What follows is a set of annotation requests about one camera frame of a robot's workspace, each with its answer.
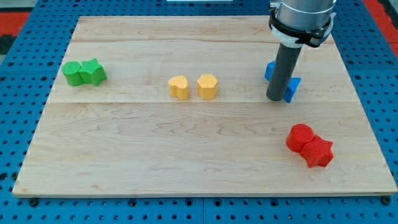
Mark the green star block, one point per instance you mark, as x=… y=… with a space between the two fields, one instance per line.
x=92 y=72

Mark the blue triangle block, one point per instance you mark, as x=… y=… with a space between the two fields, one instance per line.
x=292 y=86

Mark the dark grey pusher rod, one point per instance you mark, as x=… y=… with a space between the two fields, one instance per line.
x=285 y=63

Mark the yellow heart block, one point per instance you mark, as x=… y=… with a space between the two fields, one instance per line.
x=178 y=87

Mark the green cylinder block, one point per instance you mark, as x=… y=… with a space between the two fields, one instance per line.
x=71 y=71

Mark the red cylinder block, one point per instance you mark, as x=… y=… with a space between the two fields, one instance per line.
x=299 y=135

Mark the yellow hexagon block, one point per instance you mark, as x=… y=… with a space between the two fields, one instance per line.
x=207 y=86

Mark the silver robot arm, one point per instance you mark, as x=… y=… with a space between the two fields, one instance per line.
x=301 y=22

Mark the light wooden board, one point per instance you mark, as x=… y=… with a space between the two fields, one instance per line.
x=127 y=137

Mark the red star block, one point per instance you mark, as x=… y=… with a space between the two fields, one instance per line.
x=317 y=152

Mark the blue cube block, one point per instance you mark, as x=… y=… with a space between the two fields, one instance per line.
x=269 y=69

